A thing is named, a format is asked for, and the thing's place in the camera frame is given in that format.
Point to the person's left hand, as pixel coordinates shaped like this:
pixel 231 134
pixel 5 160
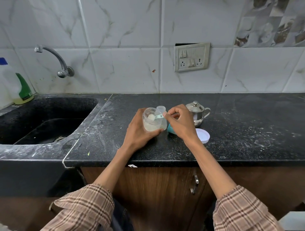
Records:
pixel 137 134

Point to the person's right hand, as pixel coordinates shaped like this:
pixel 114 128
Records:
pixel 182 125

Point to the person's right thumb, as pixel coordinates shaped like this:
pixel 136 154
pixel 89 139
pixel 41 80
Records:
pixel 169 118

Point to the person's left thumb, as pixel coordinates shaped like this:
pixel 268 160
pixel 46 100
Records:
pixel 137 117

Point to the small teal measuring scoop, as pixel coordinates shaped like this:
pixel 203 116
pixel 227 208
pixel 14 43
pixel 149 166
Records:
pixel 158 116

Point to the clear plastic powder jar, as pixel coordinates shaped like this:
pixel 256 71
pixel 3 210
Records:
pixel 154 120

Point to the person's left forearm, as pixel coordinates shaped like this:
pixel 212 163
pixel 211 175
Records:
pixel 104 173

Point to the person's right forearm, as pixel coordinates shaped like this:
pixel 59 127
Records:
pixel 209 166

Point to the teal bottle cap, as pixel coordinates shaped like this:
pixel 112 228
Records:
pixel 170 129

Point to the clear baby bottle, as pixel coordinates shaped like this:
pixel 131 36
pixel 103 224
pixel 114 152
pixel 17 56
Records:
pixel 161 110

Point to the small steel lidded pot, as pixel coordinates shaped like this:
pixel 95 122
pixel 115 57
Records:
pixel 197 114

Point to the white round jar lid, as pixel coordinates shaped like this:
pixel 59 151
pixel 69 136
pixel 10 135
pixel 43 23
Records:
pixel 203 135

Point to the wooden cabinet door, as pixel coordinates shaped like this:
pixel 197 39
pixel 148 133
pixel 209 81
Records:
pixel 154 190

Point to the sink drain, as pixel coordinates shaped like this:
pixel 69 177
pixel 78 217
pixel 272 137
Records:
pixel 59 138

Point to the black stone sink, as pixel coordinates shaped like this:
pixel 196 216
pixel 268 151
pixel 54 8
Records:
pixel 45 121

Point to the white bottle with blue cap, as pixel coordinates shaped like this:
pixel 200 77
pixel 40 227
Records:
pixel 7 82

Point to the wall switch and socket plate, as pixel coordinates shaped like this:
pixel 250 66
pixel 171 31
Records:
pixel 191 57

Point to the chrome wall tap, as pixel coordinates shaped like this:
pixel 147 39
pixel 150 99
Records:
pixel 53 60

